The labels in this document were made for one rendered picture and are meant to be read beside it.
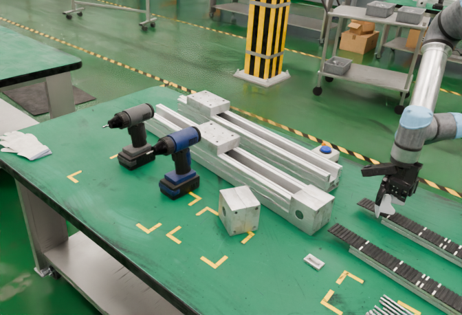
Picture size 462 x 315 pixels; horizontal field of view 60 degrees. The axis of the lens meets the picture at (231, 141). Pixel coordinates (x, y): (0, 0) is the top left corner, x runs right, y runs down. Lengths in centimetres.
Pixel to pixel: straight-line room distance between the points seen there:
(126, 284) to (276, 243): 84
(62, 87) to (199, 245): 179
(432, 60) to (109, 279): 150
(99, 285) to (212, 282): 86
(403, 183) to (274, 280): 46
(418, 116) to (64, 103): 216
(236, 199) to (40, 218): 103
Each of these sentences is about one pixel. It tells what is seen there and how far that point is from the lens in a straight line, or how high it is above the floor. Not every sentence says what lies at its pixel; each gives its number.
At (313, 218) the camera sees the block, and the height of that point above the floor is 84.
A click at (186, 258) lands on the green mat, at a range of 112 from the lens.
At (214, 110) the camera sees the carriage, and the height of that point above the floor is 89.
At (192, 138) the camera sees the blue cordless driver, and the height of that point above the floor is 98.
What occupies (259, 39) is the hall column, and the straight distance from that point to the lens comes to 450.
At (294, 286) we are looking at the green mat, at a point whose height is 78.
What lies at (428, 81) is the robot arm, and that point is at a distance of 142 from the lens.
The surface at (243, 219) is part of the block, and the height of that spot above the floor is 83.
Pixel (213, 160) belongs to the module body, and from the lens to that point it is 142.
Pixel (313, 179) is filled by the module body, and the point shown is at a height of 83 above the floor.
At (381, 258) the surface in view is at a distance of 118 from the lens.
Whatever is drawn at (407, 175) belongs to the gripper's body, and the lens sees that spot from 125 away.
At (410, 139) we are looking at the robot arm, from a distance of 118.
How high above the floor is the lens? 158
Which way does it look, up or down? 29 degrees down
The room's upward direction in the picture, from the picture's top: 4 degrees clockwise
